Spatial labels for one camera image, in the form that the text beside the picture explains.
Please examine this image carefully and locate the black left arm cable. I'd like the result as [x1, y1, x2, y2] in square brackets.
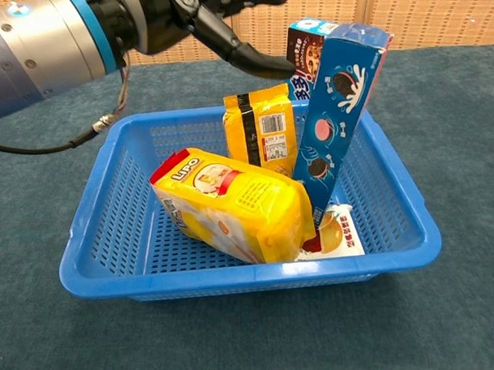
[0, 97, 125, 157]

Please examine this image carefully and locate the small white cake packet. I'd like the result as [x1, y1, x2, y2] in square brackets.
[291, 203, 367, 262]

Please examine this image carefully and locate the yellow cracker packet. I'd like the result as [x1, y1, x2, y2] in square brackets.
[221, 82, 300, 179]

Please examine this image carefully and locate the narrow blue Oreo box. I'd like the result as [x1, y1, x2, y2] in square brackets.
[286, 21, 402, 233]

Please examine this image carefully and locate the blue plastic perforated basket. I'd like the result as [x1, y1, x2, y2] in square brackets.
[52, 98, 445, 305]

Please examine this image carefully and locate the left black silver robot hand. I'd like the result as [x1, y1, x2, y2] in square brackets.
[85, 0, 297, 87]

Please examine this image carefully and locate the red yellow Lipo snack bag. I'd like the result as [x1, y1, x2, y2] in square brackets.
[148, 143, 318, 269]

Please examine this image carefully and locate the teal carpet table mat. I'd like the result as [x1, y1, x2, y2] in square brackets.
[0, 44, 494, 370]

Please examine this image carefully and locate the wide blue chocolate cookie box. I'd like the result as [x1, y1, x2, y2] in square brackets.
[284, 14, 396, 104]

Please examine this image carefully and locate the bamboo folding screen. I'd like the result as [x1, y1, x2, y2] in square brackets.
[118, 0, 494, 67]

